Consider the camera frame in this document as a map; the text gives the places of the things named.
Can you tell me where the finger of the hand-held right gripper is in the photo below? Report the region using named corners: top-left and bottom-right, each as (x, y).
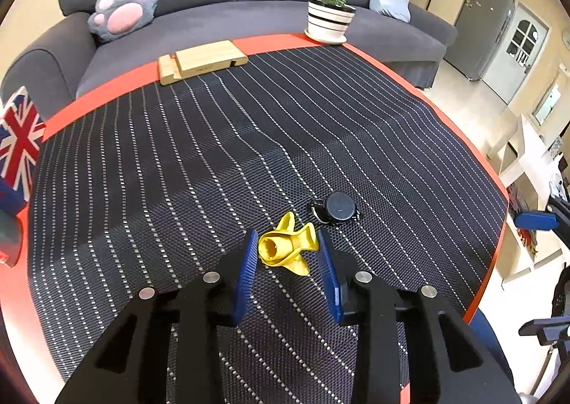
top-left (513, 199), bottom-right (570, 231)
top-left (519, 315), bottom-right (570, 349)

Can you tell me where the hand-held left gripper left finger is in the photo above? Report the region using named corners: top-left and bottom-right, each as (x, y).
top-left (54, 228), bottom-right (260, 404)

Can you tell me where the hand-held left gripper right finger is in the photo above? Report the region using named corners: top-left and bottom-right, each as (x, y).
top-left (315, 230), bottom-right (524, 404)

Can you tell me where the yellow banana peel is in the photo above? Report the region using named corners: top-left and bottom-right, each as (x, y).
top-left (258, 211), bottom-right (320, 277)

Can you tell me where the person's blue trouser leg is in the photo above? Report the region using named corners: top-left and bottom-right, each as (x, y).
top-left (465, 310), bottom-right (517, 391)

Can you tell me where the white shelf unit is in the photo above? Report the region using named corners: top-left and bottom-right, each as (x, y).
top-left (485, 114), bottom-right (566, 284)

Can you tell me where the black round case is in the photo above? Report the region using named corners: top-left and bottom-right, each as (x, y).
top-left (311, 193), bottom-right (361, 225)

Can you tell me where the white panelled door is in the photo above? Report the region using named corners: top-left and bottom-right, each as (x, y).
top-left (482, 4), bottom-right (549, 104)

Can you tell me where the grey refrigerator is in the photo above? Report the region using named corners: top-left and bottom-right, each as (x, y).
top-left (444, 0), bottom-right (516, 82)

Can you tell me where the wooden phone stand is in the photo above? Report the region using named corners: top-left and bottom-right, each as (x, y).
top-left (158, 40), bottom-right (249, 86)

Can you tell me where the teal insulated bottle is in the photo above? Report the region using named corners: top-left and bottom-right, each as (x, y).
top-left (0, 208), bottom-right (24, 269)

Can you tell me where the dark grey sofa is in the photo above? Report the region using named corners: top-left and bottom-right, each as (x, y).
top-left (1, 0), bottom-right (459, 106)

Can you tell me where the potted cactus in striped pot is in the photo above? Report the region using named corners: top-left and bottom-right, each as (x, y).
top-left (304, 0), bottom-right (357, 45)

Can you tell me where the flag print tissue box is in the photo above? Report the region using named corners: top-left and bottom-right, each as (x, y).
top-left (0, 86), bottom-right (47, 209)

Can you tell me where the grey pink paw cushion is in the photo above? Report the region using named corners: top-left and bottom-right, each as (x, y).
top-left (88, 0), bottom-right (160, 43)

